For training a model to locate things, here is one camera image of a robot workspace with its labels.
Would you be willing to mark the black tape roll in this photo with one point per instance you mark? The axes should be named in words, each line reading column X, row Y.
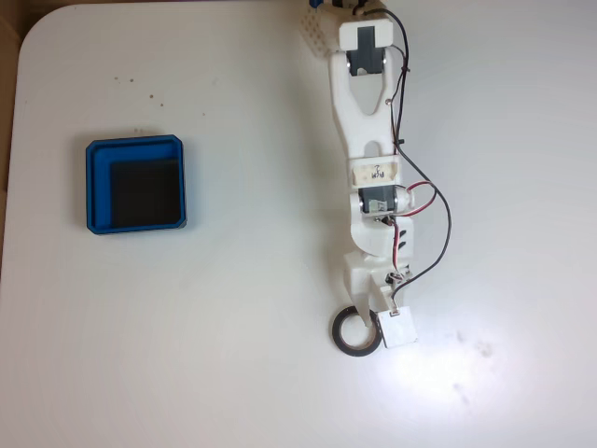
column 337, row 336

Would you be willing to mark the beige masking tape label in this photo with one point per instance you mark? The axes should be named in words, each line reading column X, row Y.
column 368, row 173

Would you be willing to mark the blue box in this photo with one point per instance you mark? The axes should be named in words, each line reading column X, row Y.
column 98, row 186

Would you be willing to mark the black foam pad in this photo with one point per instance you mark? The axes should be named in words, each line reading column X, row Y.
column 144, row 191

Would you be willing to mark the blue clamp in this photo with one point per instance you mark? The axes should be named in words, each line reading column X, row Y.
column 315, row 3

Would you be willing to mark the white square camera box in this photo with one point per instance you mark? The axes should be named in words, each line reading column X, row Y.
column 396, row 326

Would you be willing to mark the white perforated base plate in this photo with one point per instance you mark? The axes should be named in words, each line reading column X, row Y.
column 317, row 32

